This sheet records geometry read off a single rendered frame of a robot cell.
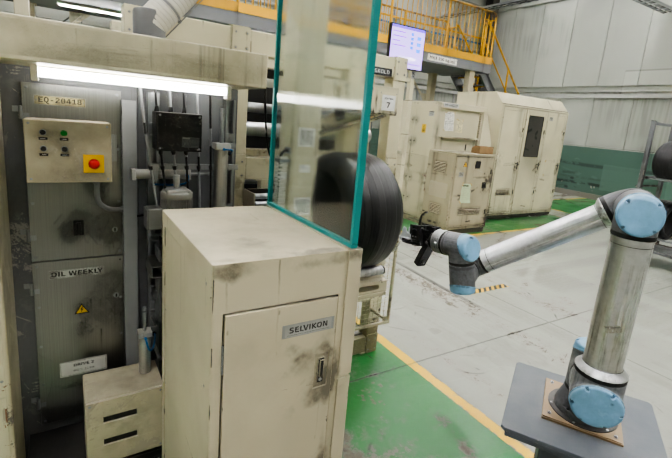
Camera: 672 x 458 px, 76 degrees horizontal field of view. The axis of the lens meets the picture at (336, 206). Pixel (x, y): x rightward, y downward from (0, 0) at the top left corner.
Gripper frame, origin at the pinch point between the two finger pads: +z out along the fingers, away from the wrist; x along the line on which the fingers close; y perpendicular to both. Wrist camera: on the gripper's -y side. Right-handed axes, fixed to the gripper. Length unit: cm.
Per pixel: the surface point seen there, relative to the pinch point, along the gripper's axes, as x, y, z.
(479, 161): -419, 38, 303
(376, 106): -22, 61, 48
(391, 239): -2.9, -2.4, 10.1
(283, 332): 74, -11, -42
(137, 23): 92, 82, 49
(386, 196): 1.1, 16.7, 9.4
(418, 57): -299, 177, 316
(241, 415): 84, -30, -40
